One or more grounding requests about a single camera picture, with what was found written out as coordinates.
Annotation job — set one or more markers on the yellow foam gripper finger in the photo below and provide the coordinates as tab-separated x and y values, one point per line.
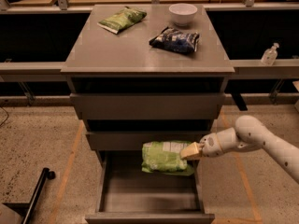
192	152

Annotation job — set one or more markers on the light green rice chip bag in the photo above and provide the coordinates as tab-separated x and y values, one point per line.
163	157

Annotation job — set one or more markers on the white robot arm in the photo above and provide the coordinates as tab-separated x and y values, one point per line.
247	135

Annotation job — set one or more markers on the grey top drawer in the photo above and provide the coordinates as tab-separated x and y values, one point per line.
123	107

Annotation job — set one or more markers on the grey middle drawer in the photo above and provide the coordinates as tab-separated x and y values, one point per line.
113	141

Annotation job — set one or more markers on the grey open bottom drawer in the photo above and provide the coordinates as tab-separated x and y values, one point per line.
126	195

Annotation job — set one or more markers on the grey drawer cabinet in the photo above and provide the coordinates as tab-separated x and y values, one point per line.
103	63

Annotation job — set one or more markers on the blue chip bag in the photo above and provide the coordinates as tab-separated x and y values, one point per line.
174	40

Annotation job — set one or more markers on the dark green chip bag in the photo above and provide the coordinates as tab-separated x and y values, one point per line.
123	19

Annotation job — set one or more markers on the clear sanitizer bottle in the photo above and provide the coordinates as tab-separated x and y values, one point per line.
270	55

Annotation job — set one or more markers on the white bowl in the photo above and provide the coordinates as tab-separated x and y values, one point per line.
182	14

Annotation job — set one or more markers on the black metal leg with wheel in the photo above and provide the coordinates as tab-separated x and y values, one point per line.
30	207

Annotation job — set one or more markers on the grey metal rail shelf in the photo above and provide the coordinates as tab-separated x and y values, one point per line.
237	69

